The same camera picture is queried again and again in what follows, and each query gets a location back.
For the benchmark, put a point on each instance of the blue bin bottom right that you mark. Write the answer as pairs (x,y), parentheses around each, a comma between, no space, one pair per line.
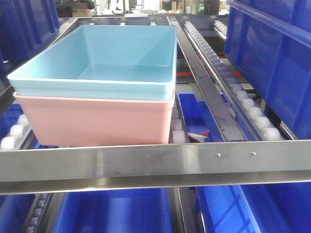
(255,208)

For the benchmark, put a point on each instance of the light blue plastic box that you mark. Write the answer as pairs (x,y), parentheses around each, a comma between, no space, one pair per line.
(103,62)

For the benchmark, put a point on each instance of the blue bin bottom left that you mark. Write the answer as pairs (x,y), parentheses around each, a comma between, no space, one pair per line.
(13,212)

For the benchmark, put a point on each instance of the blue bin bottom centre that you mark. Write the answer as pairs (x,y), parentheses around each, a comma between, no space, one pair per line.
(115,211)

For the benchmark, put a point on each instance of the steel divider rail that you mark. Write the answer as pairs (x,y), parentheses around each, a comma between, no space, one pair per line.
(225,122)

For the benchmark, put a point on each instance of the blue bin lower level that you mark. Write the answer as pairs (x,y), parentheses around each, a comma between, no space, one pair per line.
(198,118)

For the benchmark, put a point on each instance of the white roller track left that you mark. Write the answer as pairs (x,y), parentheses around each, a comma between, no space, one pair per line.
(16,135)

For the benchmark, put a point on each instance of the blue bin left shelf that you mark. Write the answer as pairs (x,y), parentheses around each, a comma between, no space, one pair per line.
(26,27)

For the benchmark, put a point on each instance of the pink plastic box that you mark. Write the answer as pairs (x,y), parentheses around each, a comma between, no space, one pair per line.
(76,122)

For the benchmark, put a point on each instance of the white roller track centre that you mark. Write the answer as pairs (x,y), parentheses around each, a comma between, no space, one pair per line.
(178,133)

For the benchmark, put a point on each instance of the large blue bin right shelf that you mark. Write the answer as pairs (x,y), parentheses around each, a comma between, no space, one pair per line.
(269,42)

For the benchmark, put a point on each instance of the white roller track right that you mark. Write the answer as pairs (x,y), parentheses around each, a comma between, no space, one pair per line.
(237,96)

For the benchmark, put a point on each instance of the blue bin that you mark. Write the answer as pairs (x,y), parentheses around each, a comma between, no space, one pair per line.
(255,208)
(115,211)
(13,212)

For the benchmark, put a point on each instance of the red white scrap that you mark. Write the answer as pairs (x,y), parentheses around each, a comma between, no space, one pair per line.
(198,138)

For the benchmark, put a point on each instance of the white roller track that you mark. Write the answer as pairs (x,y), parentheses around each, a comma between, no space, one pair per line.
(237,96)
(178,133)
(16,135)

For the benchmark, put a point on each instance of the stainless steel shelf rack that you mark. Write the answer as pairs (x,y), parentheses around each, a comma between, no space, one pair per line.
(174,166)

